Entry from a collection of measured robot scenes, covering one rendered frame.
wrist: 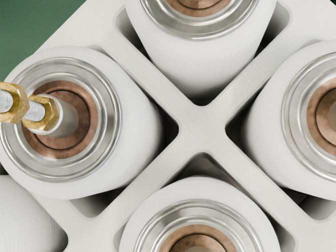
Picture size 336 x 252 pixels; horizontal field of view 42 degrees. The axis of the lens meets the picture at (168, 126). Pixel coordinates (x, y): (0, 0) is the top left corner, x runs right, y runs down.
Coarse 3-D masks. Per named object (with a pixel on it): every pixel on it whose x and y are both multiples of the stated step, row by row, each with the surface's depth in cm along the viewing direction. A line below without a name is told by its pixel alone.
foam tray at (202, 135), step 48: (96, 0) 34; (288, 0) 33; (96, 48) 35; (144, 48) 45; (288, 48) 33; (240, 96) 33; (192, 144) 33; (240, 144) 43; (144, 192) 33; (288, 192) 42; (96, 240) 33; (288, 240) 34
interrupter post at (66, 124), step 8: (48, 96) 23; (56, 104) 23; (64, 104) 24; (64, 112) 24; (72, 112) 25; (56, 120) 23; (64, 120) 24; (72, 120) 25; (32, 128) 23; (56, 128) 23; (64, 128) 24; (72, 128) 26; (56, 136) 25; (64, 136) 26
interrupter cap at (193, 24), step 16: (144, 0) 26; (160, 0) 26; (176, 0) 26; (192, 0) 26; (208, 0) 26; (224, 0) 26; (240, 0) 26; (256, 0) 26; (160, 16) 26; (176, 16) 26; (192, 16) 26; (208, 16) 26; (224, 16) 26; (240, 16) 26; (176, 32) 26; (192, 32) 26; (208, 32) 26; (224, 32) 26
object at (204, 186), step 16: (192, 176) 36; (208, 176) 36; (160, 192) 26; (176, 192) 26; (192, 192) 25; (208, 192) 25; (224, 192) 25; (240, 192) 26; (144, 208) 26; (160, 208) 25; (240, 208) 25; (256, 208) 25; (128, 224) 26; (144, 224) 25; (256, 224) 25; (128, 240) 26; (272, 240) 25
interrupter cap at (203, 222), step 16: (176, 208) 25; (192, 208) 25; (208, 208) 25; (224, 208) 25; (160, 224) 25; (176, 224) 25; (192, 224) 25; (208, 224) 25; (224, 224) 25; (240, 224) 25; (144, 240) 25; (160, 240) 25; (176, 240) 25; (192, 240) 25; (208, 240) 25; (224, 240) 25; (240, 240) 24; (256, 240) 24
